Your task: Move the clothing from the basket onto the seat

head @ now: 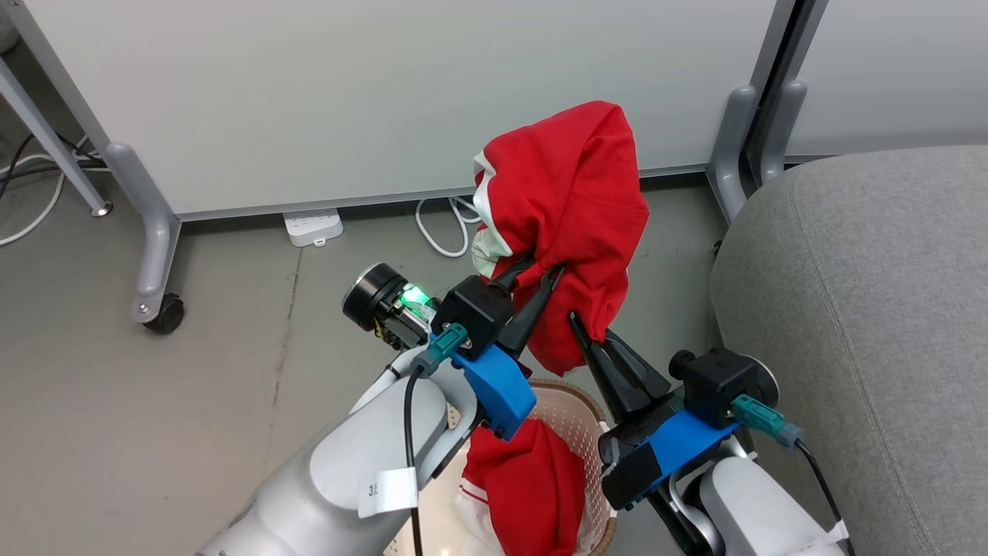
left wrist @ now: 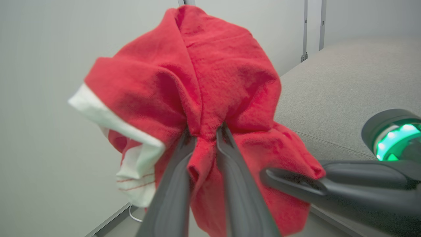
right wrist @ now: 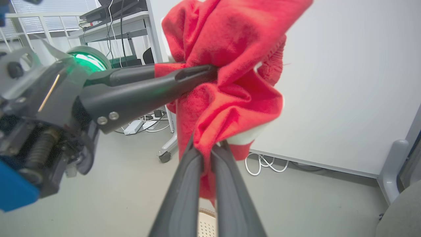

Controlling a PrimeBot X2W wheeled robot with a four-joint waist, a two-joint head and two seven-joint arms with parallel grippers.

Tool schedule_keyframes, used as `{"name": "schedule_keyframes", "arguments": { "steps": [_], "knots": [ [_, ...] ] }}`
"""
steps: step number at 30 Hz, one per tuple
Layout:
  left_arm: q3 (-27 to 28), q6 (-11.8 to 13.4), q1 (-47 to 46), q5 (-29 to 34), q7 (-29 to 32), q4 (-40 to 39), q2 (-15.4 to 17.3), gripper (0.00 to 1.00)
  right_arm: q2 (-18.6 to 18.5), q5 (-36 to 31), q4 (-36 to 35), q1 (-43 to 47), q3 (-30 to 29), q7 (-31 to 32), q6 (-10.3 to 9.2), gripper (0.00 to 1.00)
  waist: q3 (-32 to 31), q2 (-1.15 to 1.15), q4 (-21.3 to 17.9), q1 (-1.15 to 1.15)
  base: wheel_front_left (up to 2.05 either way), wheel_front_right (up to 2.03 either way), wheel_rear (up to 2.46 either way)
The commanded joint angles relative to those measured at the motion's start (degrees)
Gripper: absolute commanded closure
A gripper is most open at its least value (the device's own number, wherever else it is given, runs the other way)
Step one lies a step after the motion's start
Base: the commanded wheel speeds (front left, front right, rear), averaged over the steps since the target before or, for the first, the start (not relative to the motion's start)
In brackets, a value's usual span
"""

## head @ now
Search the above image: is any black caster wheel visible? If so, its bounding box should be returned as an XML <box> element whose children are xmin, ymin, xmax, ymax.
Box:
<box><xmin>142</xmin><ymin>293</ymin><xmax>186</xmax><ymax>335</ymax></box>

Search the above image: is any white floor cable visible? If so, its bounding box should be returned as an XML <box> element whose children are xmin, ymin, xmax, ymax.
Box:
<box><xmin>0</xmin><ymin>153</ymin><xmax>70</xmax><ymax>248</ymax></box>

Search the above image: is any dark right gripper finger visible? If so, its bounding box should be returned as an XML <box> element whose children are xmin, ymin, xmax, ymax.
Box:
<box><xmin>569</xmin><ymin>310</ymin><xmax>646</xmax><ymax>424</ymax></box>
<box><xmin>604</xmin><ymin>330</ymin><xmax>673</xmax><ymax>405</ymax></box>

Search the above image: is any grey metal table leg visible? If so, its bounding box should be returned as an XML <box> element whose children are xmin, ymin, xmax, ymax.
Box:
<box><xmin>0</xmin><ymin>56</ymin><xmax>113</xmax><ymax>218</ymax></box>

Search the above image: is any wide white partition panel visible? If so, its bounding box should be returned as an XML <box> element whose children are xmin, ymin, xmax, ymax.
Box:
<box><xmin>0</xmin><ymin>0</ymin><xmax>800</xmax><ymax>325</ymax></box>

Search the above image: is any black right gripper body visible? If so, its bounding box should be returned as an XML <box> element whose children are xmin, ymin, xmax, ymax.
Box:
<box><xmin>598</xmin><ymin>394</ymin><xmax>686</xmax><ymax>511</ymax></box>

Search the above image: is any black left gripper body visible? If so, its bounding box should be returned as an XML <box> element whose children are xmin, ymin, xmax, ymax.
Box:
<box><xmin>343</xmin><ymin>263</ymin><xmax>441</xmax><ymax>353</ymax></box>

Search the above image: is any grey fabric sofa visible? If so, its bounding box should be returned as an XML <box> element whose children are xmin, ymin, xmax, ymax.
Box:
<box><xmin>709</xmin><ymin>145</ymin><xmax>988</xmax><ymax>556</ymax></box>

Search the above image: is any white power strip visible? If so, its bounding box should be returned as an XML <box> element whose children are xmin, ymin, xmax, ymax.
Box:
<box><xmin>283</xmin><ymin>208</ymin><xmax>345</xmax><ymax>249</ymax></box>

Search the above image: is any black floor cable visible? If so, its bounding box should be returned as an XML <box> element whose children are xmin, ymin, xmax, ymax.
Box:
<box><xmin>0</xmin><ymin>133</ymin><xmax>109</xmax><ymax>200</ymax></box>

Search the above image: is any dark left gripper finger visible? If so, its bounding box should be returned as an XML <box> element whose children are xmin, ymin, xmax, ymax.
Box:
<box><xmin>486</xmin><ymin>259</ymin><xmax>539</xmax><ymax>300</ymax></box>
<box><xmin>498</xmin><ymin>265</ymin><xmax>567</xmax><ymax>360</ymax></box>

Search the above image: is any narrow white partition panel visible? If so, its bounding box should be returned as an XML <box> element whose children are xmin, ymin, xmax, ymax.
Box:
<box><xmin>760</xmin><ymin>0</ymin><xmax>988</xmax><ymax>188</ymax></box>

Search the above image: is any white coiled power cable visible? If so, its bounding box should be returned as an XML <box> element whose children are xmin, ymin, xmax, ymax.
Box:
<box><xmin>414</xmin><ymin>195</ymin><xmax>484</xmax><ymax>259</ymax></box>

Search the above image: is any cream perforated laundry basket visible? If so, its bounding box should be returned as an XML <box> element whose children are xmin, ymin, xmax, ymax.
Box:
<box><xmin>386</xmin><ymin>377</ymin><xmax>618</xmax><ymax>556</ymax></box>

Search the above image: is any red and white garment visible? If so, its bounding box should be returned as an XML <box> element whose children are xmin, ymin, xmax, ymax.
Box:
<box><xmin>462</xmin><ymin>100</ymin><xmax>651</xmax><ymax>556</ymax></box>

